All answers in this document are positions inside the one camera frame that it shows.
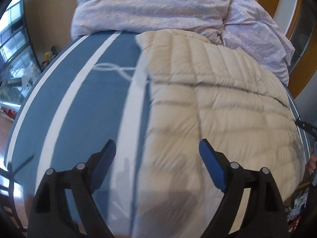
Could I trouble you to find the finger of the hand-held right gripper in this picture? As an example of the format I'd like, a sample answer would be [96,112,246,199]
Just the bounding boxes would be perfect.
[295,118,310,131]

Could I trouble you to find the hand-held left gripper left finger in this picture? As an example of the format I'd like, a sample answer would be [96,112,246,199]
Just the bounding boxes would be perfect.
[27,139,117,238]

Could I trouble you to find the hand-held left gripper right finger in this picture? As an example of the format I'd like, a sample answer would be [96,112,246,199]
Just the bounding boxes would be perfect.
[199,139,289,238]

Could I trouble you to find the beige down jacket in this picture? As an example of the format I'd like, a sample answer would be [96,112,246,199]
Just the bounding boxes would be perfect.
[131,29,306,238]

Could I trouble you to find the person's right hand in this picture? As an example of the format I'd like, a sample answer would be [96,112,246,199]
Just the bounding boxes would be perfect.
[306,153,317,177]

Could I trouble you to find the pile of small household items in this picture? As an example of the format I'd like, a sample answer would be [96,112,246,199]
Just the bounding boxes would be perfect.
[284,180,310,226]

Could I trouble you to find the blue white striped bed sheet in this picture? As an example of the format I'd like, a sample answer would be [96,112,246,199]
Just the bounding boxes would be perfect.
[5,31,313,238]

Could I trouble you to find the black chair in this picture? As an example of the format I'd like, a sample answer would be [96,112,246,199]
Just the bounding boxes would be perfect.
[0,154,35,238]

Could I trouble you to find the lilac floral pillow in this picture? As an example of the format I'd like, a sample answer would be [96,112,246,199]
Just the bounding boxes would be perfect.
[220,0,296,87]

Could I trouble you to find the cluttered window sill items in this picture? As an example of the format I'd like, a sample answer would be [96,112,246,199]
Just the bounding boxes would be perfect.
[0,45,59,116]

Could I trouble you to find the large glass window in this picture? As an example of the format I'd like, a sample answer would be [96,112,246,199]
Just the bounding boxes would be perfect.
[0,0,33,85]

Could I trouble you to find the lilac floral duvet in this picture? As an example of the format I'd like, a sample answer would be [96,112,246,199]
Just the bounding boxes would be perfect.
[71,0,234,45]

